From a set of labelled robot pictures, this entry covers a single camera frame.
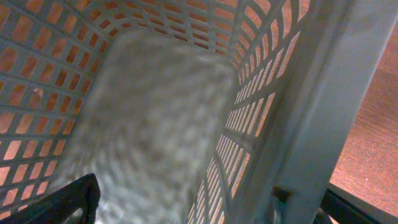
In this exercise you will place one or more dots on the dark grey plastic basket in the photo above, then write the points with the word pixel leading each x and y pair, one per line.
pixel 185 111

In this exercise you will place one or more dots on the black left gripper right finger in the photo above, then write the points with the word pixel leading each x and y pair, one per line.
pixel 342 207

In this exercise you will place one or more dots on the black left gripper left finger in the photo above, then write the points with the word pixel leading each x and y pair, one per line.
pixel 82 194

